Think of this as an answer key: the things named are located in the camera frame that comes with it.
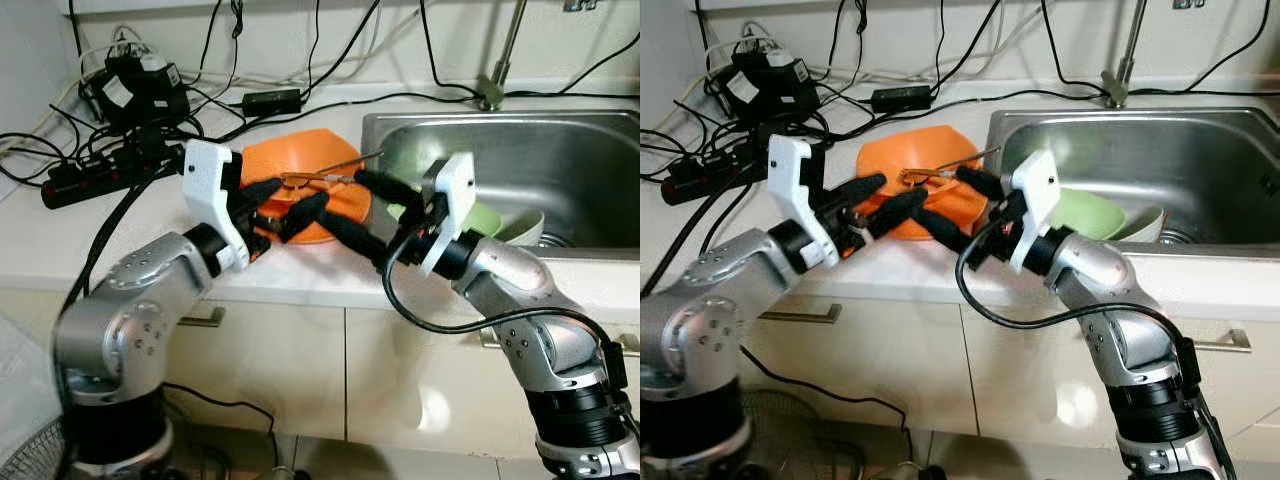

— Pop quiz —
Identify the black labelled power adapter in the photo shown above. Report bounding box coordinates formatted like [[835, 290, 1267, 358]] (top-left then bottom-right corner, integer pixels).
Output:
[[715, 45, 823, 126], [85, 50, 191, 131]]

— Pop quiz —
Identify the white kitchen cabinet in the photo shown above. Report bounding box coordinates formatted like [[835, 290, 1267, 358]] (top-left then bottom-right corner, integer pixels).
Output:
[[0, 285, 641, 471], [740, 285, 1280, 466]]

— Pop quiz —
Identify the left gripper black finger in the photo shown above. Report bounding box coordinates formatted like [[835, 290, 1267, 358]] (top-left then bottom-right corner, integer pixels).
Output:
[[282, 191, 331, 241], [243, 177, 285, 208], [870, 188, 929, 237], [835, 173, 889, 206]]

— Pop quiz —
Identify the long black power cable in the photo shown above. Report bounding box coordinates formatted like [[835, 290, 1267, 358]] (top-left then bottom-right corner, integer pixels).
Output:
[[840, 85, 1280, 136], [215, 88, 641, 141]]

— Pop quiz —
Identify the white bowl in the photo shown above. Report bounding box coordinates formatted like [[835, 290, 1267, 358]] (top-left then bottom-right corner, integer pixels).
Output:
[[495, 208, 549, 248], [1110, 205, 1166, 244]]

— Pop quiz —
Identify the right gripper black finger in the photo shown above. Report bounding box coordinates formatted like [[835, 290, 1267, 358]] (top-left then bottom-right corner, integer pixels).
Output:
[[955, 165, 1009, 201], [320, 210, 401, 269], [355, 168, 426, 211], [915, 207, 991, 263]]

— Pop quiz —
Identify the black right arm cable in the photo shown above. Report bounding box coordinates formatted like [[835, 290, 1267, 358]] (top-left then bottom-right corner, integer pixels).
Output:
[[955, 225, 1201, 381], [380, 225, 626, 386]]

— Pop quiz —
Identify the stainless steel sink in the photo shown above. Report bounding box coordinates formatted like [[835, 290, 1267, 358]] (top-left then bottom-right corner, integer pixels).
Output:
[[360, 108, 641, 261], [985, 107, 1280, 256]]

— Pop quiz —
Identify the green plastic bowl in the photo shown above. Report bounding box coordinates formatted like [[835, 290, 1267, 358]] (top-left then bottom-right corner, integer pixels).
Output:
[[1050, 188, 1126, 241], [388, 200, 504, 241]]

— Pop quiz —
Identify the small black power brick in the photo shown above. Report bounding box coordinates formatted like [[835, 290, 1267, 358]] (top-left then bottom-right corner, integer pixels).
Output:
[[243, 88, 304, 116], [870, 85, 933, 113]]

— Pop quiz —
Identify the metal kitchen faucet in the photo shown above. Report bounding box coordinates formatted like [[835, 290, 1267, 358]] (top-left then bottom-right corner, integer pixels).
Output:
[[478, 0, 529, 111], [1100, 0, 1149, 109]]

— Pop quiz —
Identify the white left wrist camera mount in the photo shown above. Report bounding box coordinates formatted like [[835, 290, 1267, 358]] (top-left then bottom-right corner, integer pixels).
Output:
[[768, 135, 839, 269], [183, 140, 251, 273]]

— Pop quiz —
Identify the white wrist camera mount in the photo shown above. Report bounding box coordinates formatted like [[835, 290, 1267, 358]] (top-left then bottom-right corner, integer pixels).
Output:
[[1008, 150, 1061, 274], [183, 140, 251, 273], [768, 135, 839, 269], [420, 153, 478, 278]]

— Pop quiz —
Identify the metal spoon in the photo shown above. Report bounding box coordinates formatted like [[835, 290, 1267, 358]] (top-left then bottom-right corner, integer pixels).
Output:
[[898, 147, 1001, 189], [283, 150, 386, 191]]

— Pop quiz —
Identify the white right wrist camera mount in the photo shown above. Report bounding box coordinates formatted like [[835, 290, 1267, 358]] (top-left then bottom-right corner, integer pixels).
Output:
[[1008, 150, 1061, 274], [420, 153, 478, 278]]

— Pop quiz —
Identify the black power strip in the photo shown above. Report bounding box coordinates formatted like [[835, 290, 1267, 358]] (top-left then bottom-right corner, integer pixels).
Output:
[[40, 140, 191, 211], [660, 140, 776, 206]]

